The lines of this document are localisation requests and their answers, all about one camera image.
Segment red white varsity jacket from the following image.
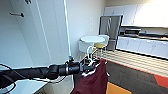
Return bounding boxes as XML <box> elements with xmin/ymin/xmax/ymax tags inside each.
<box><xmin>70</xmin><ymin>59</ymin><xmax>110</xmax><ymax>94</ymax></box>

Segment white jacket hanger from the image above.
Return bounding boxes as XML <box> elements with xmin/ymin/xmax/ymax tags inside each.
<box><xmin>83</xmin><ymin>44</ymin><xmax>103</xmax><ymax>76</ymax></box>

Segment white wardrobe door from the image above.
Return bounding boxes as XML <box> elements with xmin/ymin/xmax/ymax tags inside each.
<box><xmin>34</xmin><ymin>0</ymin><xmax>73</xmax><ymax>68</ymax></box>

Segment yellow stool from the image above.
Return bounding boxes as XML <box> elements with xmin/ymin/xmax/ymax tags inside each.
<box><xmin>93</xmin><ymin>42</ymin><xmax>108</xmax><ymax>60</ymax></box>

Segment white round table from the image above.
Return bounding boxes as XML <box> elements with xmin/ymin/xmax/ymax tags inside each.
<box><xmin>79</xmin><ymin>35</ymin><xmax>106</xmax><ymax>54</ymax></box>

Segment steel refrigerator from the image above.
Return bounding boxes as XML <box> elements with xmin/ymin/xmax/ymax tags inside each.
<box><xmin>98</xmin><ymin>14</ymin><xmax>124</xmax><ymax>52</ymax></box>

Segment black microwave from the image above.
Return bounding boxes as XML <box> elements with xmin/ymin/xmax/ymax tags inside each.
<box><xmin>123</xmin><ymin>28</ymin><xmax>142</xmax><ymax>36</ymax></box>

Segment white lower kitchen cabinets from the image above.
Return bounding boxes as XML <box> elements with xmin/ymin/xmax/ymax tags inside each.
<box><xmin>115</xmin><ymin>33</ymin><xmax>168</xmax><ymax>60</ymax></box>

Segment white kitchen cabinets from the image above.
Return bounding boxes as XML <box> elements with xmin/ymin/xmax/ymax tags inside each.
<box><xmin>115</xmin><ymin>33</ymin><xmax>168</xmax><ymax>60</ymax></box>
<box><xmin>103</xmin><ymin>3</ymin><xmax>168</xmax><ymax>28</ymax></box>

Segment white upper kitchen cabinets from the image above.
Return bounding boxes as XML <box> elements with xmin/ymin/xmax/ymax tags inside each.
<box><xmin>103</xmin><ymin>3</ymin><xmax>168</xmax><ymax>28</ymax></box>

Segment black wardrobe hook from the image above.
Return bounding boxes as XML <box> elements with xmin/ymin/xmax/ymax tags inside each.
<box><xmin>8</xmin><ymin>12</ymin><xmax>25</xmax><ymax>18</ymax></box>

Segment black door hinge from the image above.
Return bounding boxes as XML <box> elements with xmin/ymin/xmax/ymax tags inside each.
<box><xmin>24</xmin><ymin>0</ymin><xmax>33</xmax><ymax>5</ymax></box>

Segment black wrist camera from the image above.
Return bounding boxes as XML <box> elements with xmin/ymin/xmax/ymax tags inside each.
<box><xmin>68</xmin><ymin>56</ymin><xmax>76</xmax><ymax>64</ymax></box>

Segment thin wrist cable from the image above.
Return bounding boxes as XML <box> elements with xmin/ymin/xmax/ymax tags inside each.
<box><xmin>31</xmin><ymin>75</ymin><xmax>69</xmax><ymax>84</ymax></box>

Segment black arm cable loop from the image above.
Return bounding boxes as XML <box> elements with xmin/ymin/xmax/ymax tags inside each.
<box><xmin>0</xmin><ymin>62</ymin><xmax>16</xmax><ymax>94</ymax></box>

